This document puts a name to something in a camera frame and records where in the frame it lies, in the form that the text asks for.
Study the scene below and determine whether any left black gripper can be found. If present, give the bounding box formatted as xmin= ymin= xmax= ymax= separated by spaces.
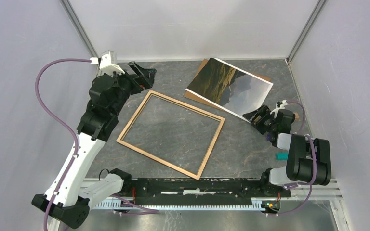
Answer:
xmin=106 ymin=61 xmax=157 ymax=116

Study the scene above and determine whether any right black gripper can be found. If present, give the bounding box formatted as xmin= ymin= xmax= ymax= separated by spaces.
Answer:
xmin=242 ymin=104 xmax=277 ymax=135

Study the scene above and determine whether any landscape photo print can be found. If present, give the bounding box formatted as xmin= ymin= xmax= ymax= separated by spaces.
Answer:
xmin=185 ymin=57 xmax=274 ymax=124

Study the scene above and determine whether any wooden picture frame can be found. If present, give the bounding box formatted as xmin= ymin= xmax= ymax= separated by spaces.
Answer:
xmin=117 ymin=90 xmax=225 ymax=180

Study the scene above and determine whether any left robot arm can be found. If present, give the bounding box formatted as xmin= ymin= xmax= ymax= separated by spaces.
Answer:
xmin=32 ymin=61 xmax=157 ymax=229

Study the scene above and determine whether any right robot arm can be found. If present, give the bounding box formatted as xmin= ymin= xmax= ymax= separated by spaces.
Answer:
xmin=243 ymin=105 xmax=332 ymax=196

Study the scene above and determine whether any teal block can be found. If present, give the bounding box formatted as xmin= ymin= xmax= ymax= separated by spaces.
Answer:
xmin=276 ymin=153 xmax=289 ymax=160

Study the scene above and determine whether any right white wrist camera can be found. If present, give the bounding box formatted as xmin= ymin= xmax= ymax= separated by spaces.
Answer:
xmin=270 ymin=100 xmax=288 ymax=118

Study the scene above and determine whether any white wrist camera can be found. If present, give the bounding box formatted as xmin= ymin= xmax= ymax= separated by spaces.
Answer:
xmin=89 ymin=51 xmax=125 ymax=76
xmin=270 ymin=100 xmax=288 ymax=118

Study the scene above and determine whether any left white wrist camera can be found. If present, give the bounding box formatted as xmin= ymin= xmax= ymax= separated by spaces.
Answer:
xmin=89 ymin=51 xmax=125 ymax=76

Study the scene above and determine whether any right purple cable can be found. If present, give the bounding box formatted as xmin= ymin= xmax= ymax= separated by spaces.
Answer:
xmin=264 ymin=100 xmax=318 ymax=218

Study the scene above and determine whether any purple cable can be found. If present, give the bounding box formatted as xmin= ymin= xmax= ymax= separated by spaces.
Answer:
xmin=34 ymin=58 xmax=93 ymax=231
xmin=264 ymin=100 xmax=318 ymax=218

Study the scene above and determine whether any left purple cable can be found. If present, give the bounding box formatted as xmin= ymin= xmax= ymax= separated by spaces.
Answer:
xmin=34 ymin=58 xmax=93 ymax=231

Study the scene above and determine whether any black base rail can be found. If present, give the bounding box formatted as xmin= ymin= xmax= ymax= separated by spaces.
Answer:
xmin=118 ymin=178 xmax=291 ymax=206

